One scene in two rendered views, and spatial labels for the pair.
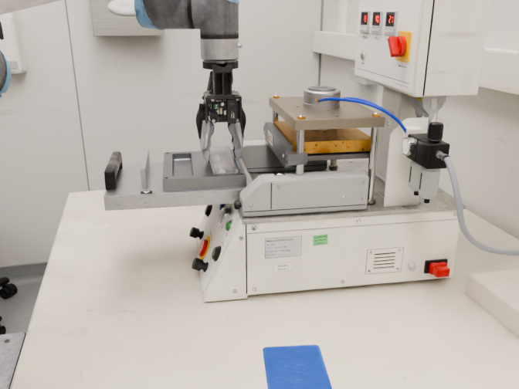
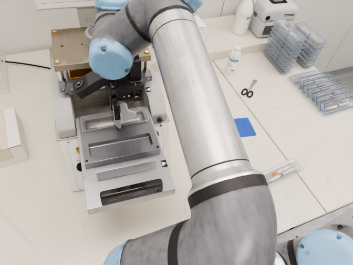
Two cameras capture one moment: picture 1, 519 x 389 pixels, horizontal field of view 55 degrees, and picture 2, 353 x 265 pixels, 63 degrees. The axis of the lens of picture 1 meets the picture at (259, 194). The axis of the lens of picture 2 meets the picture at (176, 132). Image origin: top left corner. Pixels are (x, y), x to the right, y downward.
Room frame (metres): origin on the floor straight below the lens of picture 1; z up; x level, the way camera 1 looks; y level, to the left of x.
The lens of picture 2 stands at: (1.00, 0.64, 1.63)
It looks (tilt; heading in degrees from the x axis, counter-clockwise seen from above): 50 degrees down; 256
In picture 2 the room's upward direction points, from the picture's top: 8 degrees clockwise
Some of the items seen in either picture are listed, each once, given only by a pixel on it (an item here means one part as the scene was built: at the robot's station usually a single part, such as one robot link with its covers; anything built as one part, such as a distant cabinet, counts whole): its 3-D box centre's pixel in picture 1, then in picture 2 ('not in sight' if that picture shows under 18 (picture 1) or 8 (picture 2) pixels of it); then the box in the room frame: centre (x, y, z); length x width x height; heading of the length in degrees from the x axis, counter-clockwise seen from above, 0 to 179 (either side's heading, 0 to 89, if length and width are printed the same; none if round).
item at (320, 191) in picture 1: (300, 192); (150, 89); (0.93, -0.08, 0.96); 0.26 x 0.05 x 0.07; 99
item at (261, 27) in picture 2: not in sight; (268, 11); (0.24, -0.75, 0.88); 0.25 x 0.20 x 0.17; 98
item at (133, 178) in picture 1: (180, 174); (122, 150); (1.02, 0.17, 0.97); 0.30 x 0.22 x 0.08; 99
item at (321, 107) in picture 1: (337, 119); (105, 42); (1.06, -0.17, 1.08); 0.31 x 0.24 x 0.13; 9
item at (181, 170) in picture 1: (202, 168); (118, 134); (1.03, 0.12, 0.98); 0.20 x 0.17 x 0.03; 9
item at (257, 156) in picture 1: (276, 155); (63, 99); (1.20, -0.04, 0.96); 0.25 x 0.05 x 0.07; 99
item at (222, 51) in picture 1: (221, 50); not in sight; (1.02, 0.07, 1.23); 0.08 x 0.08 x 0.05
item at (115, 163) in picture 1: (113, 169); (132, 191); (1.00, 0.31, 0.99); 0.15 x 0.02 x 0.04; 9
